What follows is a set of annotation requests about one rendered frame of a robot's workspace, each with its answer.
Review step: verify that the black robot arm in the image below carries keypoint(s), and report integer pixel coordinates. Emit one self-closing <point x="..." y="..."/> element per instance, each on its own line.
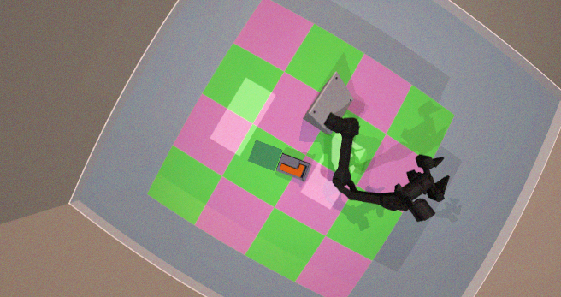
<point x="400" y="199"/>

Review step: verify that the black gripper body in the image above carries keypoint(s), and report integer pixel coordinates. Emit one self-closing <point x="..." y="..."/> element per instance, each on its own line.
<point x="425" y="181"/>

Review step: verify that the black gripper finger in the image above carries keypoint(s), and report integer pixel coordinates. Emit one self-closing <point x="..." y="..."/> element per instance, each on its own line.
<point x="442" y="184"/>
<point x="437" y="161"/>

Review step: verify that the orange block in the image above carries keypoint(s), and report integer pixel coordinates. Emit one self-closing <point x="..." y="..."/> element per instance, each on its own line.
<point x="297" y="172"/>

